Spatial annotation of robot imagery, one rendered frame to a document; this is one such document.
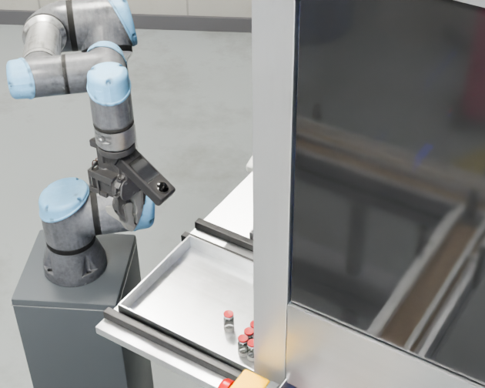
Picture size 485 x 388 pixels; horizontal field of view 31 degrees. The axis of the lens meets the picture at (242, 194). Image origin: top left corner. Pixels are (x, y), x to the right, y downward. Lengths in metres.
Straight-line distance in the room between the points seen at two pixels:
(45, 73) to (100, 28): 0.38
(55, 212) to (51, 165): 1.86
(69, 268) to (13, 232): 1.47
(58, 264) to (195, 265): 0.33
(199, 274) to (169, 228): 1.48
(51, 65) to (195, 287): 0.59
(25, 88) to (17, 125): 2.47
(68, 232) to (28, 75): 0.48
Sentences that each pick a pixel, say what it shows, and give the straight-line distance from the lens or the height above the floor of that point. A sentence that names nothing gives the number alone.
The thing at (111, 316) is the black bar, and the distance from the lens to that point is 1.87.
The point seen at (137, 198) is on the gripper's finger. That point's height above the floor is 1.16.
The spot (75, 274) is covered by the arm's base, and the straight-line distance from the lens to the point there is 2.08.
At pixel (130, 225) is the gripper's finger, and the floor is 1.11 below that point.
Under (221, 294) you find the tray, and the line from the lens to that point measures 1.92.
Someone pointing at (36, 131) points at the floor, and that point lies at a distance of 4.07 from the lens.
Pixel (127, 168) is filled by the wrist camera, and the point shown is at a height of 1.26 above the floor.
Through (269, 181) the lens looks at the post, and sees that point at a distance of 1.29.
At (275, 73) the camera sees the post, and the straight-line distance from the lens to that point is 1.18.
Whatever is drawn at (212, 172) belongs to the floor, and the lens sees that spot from 3.70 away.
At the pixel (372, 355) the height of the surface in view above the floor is 1.18.
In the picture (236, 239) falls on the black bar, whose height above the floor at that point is 0.90.
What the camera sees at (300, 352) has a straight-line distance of 1.50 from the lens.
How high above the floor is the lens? 2.24
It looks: 39 degrees down
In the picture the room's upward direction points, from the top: 1 degrees counter-clockwise
